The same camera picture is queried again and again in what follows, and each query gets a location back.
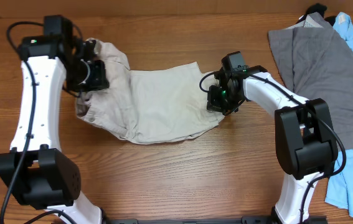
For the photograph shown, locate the beige shorts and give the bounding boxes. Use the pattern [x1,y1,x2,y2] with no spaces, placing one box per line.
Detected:
[75,40,224,144]

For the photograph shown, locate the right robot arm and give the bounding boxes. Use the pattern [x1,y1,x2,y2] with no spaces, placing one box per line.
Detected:
[206,52,343,223]

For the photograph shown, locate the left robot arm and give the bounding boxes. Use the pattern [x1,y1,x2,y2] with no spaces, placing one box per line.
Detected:
[0,15,109,223]

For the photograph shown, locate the grey t-shirt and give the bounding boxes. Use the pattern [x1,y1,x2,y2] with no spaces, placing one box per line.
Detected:
[268,12,353,149]

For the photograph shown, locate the black garment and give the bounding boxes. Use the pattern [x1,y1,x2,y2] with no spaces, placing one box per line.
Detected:
[296,3,336,26]

